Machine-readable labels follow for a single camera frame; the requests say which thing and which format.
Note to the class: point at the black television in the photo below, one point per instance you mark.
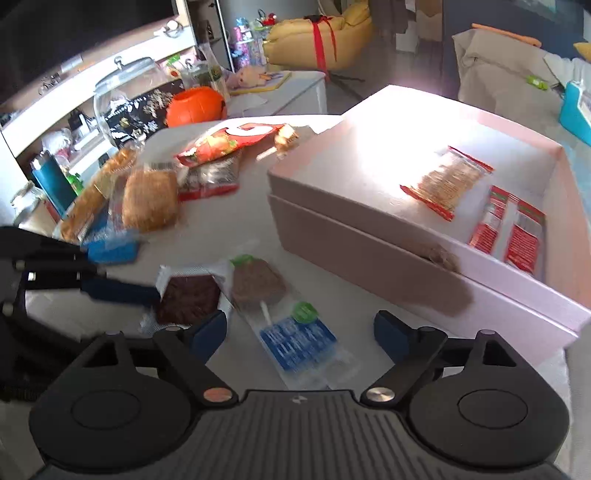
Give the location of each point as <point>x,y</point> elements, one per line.
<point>69,32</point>

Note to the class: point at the small green packet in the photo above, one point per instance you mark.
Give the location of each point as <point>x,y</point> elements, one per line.
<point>538,82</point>

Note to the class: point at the yellow board book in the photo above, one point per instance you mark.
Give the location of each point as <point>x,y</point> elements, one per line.
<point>277,79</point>

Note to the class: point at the red chip bag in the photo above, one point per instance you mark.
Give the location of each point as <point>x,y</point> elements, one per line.
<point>231,141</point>

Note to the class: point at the large glass jar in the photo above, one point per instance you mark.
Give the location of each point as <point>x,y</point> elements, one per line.
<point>120,97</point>

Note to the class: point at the lollipop packet blue label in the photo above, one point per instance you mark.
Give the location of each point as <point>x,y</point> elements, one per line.
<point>295,337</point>

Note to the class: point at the sofa with beige cover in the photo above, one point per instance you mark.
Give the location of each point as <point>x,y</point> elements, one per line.
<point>498,78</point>

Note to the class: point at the orange pumpkin bucket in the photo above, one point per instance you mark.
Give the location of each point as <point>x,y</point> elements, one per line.
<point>196,108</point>

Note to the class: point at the clear cracker packet red ends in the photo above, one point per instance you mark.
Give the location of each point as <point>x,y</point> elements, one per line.
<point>448,182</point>

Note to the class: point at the small golden snack packet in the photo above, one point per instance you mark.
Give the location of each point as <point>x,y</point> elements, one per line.
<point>286,137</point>

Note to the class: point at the square bread packet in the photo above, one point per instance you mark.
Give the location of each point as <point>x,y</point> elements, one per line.
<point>150,201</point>

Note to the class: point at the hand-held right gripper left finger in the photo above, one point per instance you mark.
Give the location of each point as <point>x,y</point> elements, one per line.
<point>210,332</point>

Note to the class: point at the white TV cabinet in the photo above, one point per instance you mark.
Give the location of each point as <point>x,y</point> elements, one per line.
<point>55,115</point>

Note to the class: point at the black printed snack bag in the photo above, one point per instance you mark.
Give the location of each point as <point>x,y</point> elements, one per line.
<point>152,110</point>

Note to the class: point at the teal box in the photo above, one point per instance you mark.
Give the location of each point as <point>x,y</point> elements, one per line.
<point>575,110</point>

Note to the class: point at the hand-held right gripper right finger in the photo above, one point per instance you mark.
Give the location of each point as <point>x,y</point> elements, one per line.
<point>388,334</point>

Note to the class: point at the dark red snack packet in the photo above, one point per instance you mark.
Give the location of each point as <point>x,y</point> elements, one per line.
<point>210,180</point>

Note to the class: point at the dark brownie packet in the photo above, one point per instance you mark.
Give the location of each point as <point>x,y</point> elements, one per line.
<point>189,295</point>

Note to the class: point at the long bread packet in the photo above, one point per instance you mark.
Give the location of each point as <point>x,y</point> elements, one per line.
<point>99,194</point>

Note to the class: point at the teal water bottle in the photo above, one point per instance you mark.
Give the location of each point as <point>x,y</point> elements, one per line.
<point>53,184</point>

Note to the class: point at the orange carrot pillow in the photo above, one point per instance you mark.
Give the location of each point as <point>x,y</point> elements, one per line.
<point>508,33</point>

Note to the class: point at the pink plush toy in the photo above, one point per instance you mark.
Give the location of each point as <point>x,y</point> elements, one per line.
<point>249,76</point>

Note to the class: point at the small red snack packet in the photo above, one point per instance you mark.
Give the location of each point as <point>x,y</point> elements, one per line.
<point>524,235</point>
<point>490,219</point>

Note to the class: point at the pink patterned bottle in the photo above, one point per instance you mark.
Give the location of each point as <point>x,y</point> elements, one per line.
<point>241,44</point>

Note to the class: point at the yellow armchair red ribbon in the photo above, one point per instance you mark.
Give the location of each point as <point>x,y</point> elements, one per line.
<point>300,39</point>

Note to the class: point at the white side table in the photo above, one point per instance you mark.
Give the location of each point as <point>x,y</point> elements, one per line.
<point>295,94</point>

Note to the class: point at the pink cardboard box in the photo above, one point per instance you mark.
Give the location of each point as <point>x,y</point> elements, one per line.
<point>360,175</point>

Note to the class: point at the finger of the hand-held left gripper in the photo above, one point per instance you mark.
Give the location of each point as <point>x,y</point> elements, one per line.
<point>60,258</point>
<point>124,291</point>

